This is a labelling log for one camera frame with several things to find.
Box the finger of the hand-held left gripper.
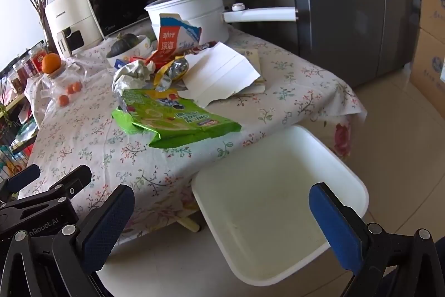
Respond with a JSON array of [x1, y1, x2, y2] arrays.
[[0, 165, 93, 224], [0, 164, 41, 202]]

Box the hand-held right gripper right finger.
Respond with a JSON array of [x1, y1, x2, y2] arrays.
[[309, 182, 442, 297]]

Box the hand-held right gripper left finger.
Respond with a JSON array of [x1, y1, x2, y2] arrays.
[[0, 184, 136, 297]]

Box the white plastic bin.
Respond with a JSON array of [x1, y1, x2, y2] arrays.
[[191, 125, 370, 285]]

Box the green snack bag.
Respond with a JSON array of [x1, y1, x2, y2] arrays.
[[111, 88, 242, 149]]

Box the silver wrapper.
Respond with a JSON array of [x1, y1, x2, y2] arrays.
[[112, 60, 156, 92]]

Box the yellow foil bag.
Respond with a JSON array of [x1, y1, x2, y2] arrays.
[[153, 55, 190, 92]]

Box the red cartoon can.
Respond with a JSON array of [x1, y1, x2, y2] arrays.
[[182, 42, 218, 54]]

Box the torn white cardboard sheet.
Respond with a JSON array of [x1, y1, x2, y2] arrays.
[[177, 41, 266, 108]]

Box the pale yellow packet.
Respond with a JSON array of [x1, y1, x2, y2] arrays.
[[240, 50, 268, 96]]

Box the floral tablecloth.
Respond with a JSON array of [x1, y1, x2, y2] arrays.
[[17, 20, 367, 245]]

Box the cream table leg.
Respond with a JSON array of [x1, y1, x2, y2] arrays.
[[177, 217, 202, 233]]

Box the rose print tablecloth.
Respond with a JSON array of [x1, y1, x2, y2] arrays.
[[306, 111, 359, 158]]

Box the person's dark clothing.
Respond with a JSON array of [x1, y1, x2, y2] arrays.
[[433, 236, 445, 297]]

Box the large orange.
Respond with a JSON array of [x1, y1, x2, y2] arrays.
[[42, 53, 62, 74]]

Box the green pumpkin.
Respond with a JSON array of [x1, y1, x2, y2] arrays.
[[109, 33, 140, 57]]

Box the white flower print bowl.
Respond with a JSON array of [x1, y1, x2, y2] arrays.
[[106, 34, 154, 68]]

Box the white air fryer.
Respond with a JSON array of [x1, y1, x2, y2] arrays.
[[44, 0, 105, 58]]

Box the dried branches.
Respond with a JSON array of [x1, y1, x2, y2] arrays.
[[16, 0, 56, 50]]

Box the cardboard box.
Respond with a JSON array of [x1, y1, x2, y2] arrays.
[[419, 0, 445, 36], [410, 29, 445, 99]]

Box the white electric pot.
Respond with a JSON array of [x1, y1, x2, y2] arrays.
[[144, 0, 297, 43]]

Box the grey refrigerator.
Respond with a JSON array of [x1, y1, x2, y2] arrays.
[[221, 0, 423, 89]]

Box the wire shelf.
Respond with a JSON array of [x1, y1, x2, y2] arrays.
[[0, 40, 46, 179]]

